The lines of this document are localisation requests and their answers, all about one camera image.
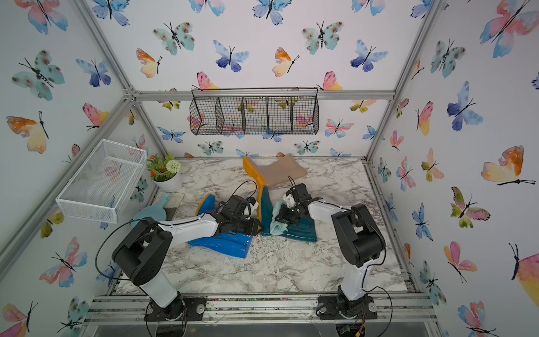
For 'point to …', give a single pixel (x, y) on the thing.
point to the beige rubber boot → (287, 168)
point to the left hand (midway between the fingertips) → (263, 226)
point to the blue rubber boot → (231, 243)
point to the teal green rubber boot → (306, 230)
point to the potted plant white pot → (173, 184)
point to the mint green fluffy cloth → (277, 227)
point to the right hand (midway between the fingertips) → (276, 218)
